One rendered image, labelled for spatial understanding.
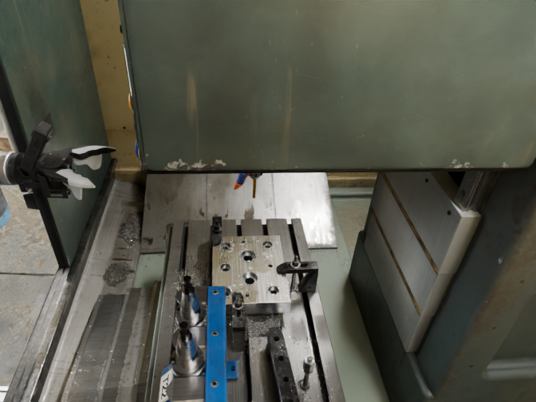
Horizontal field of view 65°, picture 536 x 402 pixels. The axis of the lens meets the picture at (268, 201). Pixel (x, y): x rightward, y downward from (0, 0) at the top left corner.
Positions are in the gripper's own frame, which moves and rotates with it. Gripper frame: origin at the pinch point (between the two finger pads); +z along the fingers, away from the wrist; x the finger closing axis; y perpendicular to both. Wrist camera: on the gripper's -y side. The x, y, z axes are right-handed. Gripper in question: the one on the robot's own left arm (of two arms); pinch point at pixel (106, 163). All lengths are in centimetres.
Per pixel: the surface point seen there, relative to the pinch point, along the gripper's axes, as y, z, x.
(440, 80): -30, 59, 20
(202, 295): 23.4, 21.7, 16.2
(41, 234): 145, -108, -134
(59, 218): 45, -34, -33
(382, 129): -22, 52, 21
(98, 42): 7, -36, -105
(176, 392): 23.4, 19.8, 38.7
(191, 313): 20.4, 20.4, 23.4
